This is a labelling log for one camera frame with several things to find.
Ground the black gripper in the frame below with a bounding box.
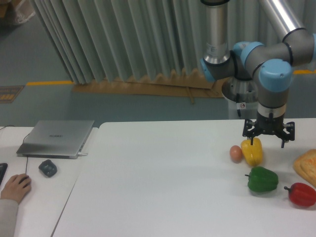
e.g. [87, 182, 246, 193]
[242, 112, 295, 148]

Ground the yellow bell pepper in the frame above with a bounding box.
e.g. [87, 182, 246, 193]
[241, 138, 263, 167]

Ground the black computer mouse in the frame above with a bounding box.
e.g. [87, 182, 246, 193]
[19, 176, 31, 187]

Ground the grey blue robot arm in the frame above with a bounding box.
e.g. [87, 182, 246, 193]
[200, 0, 316, 143]

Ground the grey sleeved forearm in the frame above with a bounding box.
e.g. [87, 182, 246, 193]
[0, 199, 19, 237]

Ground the green bell pepper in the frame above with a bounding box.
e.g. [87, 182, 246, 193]
[246, 166, 278, 193]

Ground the red bell pepper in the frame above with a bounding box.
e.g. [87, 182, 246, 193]
[283, 183, 316, 207]

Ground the person's right hand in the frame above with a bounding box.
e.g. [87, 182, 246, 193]
[0, 173, 32, 204]

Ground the brown egg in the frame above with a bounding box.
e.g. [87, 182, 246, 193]
[230, 145, 242, 163]

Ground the flat bread loaf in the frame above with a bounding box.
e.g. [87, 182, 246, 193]
[293, 149, 316, 187]

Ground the brown cardboard sheet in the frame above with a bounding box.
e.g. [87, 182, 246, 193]
[72, 69, 227, 104]

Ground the pale green curtain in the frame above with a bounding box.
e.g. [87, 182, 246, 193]
[31, 0, 316, 84]

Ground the silver laptop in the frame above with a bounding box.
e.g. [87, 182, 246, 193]
[16, 120, 94, 158]

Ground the dark grey small gadget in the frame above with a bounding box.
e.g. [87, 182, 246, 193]
[39, 159, 58, 178]

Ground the black keyboard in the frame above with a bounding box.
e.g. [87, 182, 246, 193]
[0, 163, 8, 185]

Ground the plastic wrapped box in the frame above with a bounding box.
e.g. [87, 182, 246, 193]
[0, 0, 35, 26]

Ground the black mouse cable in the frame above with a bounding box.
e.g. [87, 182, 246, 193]
[0, 125, 32, 176]

